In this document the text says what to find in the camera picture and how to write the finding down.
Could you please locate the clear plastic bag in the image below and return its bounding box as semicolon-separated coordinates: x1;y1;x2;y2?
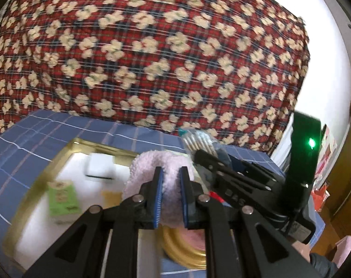
178;127;232;167

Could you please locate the green tissue pack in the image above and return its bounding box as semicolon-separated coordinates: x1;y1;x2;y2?
47;180;81;224

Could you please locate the yellow sponge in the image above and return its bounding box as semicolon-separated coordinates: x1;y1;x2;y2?
101;190;122;209

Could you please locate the pink fluffy towel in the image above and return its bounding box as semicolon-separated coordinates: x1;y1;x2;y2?
122;149;199;228

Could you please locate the red embroidered pouch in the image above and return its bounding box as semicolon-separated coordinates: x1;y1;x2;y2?
209;191;229;206

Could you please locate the orange plastic bag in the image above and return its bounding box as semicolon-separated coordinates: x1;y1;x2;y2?
311;183;330;212

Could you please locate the wooden door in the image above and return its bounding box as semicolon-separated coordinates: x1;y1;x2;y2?
325;105;351;218

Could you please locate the pink white patterned board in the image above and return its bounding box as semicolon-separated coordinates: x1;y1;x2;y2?
315;124;338;180

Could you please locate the round gold tin lid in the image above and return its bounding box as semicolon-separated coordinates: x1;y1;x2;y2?
160;226;206;269

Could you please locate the gold rectangular tin box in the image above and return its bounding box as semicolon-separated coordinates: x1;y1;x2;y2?
1;137;188;278

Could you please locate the white sponge block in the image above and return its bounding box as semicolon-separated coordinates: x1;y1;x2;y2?
84;152;115;180

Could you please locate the blue plaid tablecloth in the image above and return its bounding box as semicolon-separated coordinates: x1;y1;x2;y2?
0;108;327;278

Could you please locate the red plaid bear blanket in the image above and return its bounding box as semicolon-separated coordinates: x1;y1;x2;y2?
0;0;310;152

